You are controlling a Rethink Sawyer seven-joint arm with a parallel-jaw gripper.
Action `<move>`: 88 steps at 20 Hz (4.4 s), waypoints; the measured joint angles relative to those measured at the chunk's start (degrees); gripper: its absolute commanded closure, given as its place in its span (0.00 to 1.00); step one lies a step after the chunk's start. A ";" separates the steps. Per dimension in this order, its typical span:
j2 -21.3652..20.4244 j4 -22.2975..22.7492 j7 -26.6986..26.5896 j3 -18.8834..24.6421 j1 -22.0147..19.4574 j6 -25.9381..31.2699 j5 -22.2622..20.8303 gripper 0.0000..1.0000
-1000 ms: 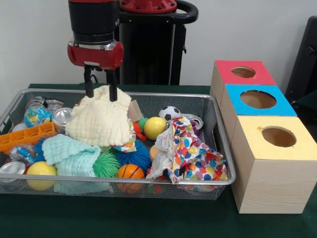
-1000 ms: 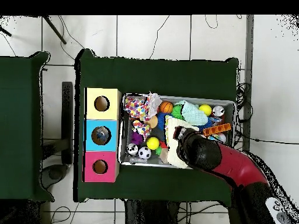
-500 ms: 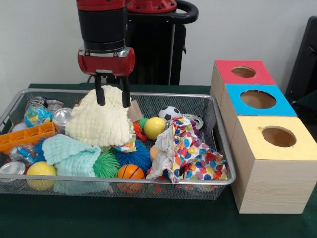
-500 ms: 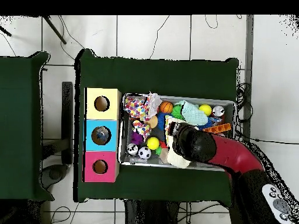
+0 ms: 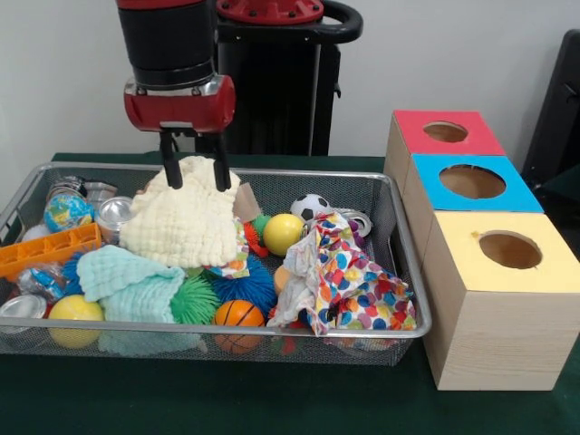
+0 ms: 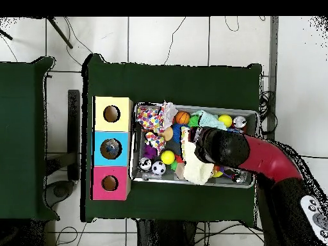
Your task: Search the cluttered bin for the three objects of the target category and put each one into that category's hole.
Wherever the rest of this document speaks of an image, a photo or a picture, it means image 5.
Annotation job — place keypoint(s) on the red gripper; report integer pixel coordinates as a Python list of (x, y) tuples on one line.
[(181, 111)]

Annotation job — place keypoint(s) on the small polka dot cloth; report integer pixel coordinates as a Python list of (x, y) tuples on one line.
[(335, 226)]

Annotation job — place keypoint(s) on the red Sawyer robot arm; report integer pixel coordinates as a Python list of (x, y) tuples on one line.
[(167, 36)]

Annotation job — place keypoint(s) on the shallow silver mesh bin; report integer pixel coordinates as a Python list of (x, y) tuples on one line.
[(281, 351)]

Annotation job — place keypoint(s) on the wooden three-hole box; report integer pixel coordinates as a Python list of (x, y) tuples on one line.
[(498, 340)]

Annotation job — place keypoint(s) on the cream waffle cloth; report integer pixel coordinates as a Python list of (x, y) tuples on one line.
[(181, 222)]

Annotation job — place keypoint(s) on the silver drink can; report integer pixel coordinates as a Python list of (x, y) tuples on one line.
[(113, 215), (22, 308)]

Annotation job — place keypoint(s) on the yellow foam ball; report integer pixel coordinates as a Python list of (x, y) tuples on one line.
[(283, 233), (74, 308)]

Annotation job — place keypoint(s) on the small soccer ball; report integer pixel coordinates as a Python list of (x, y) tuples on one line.
[(310, 206)]

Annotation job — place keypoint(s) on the blue spiky ball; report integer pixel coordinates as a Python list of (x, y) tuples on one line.
[(244, 283), (72, 276)]

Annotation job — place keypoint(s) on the mint green waffle cloth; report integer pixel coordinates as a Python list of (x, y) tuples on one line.
[(131, 281)]

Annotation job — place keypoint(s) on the green spiky ball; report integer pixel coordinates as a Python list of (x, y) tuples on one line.
[(195, 299)]

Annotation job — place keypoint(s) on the blue globe ball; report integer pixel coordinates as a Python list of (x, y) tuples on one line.
[(68, 213)]

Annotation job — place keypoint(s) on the orange toy basketball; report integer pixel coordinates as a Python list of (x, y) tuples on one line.
[(239, 313)]

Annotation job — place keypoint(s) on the orange plastic grid tray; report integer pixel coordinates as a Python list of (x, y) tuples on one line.
[(45, 249)]

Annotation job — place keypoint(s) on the clear plastic packet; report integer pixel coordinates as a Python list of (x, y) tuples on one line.
[(43, 281)]

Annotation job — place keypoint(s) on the large polka dot cloth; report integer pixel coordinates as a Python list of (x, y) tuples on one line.
[(362, 294)]

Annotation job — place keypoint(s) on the dark green tablecloth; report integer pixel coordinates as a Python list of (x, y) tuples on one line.
[(226, 399)]

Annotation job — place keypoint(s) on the black flat panel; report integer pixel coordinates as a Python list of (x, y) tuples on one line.
[(557, 113)]

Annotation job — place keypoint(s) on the dark green side-table cloth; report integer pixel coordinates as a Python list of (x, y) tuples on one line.
[(566, 179)]

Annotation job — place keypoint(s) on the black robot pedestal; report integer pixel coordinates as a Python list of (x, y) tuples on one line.
[(281, 90)]

